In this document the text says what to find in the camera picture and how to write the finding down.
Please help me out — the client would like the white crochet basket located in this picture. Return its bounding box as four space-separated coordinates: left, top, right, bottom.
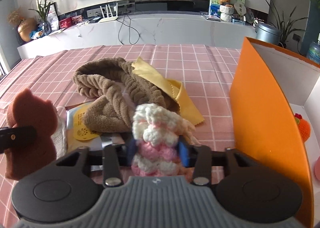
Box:
219 4 234 22

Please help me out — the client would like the orange cardboard box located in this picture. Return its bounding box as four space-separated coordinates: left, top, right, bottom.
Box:
229 38 319 227

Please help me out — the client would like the red gift box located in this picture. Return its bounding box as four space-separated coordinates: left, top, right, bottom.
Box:
59 17 73 29

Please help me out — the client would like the green plant glass vase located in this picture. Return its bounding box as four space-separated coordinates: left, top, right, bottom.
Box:
29 0 53 36

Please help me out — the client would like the green picture book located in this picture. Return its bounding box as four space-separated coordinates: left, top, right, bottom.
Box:
208 0 246 16

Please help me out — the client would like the green potted plant right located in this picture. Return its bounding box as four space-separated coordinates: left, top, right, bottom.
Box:
266 0 308 48

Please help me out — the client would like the yellow microfiber cloth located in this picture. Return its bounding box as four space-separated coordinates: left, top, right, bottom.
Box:
132 57 204 126

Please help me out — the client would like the brown plush headband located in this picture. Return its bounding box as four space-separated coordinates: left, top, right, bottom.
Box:
73 57 178 133

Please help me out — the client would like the white marble tv console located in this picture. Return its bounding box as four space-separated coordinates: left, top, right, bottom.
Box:
17 14 256 59

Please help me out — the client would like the grey metal trash bin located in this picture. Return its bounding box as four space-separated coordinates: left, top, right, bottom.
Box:
255 22 281 45

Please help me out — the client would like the orange crochet toy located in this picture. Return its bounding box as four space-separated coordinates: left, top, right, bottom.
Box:
295 113 311 142

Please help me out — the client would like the white bath mitt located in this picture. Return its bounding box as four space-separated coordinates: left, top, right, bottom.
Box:
51 114 68 159

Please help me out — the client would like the pink checkered tablecloth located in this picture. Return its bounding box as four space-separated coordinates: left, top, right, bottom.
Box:
0 44 242 228

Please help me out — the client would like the blue water bottle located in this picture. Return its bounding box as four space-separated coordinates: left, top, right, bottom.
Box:
306 34 320 64

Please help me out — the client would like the white pink crochet toy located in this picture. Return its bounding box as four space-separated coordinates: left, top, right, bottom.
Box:
131 104 195 177

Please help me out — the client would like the silver yellow snack packet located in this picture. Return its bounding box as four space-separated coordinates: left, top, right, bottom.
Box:
66 102 125 152

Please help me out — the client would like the brown bear-shaped sponge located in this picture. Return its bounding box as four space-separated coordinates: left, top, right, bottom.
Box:
3 89 57 180

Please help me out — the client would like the golden round vase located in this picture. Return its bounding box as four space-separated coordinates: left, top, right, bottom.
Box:
17 18 37 42

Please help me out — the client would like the white wifi router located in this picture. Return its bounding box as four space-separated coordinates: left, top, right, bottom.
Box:
99 3 118 23

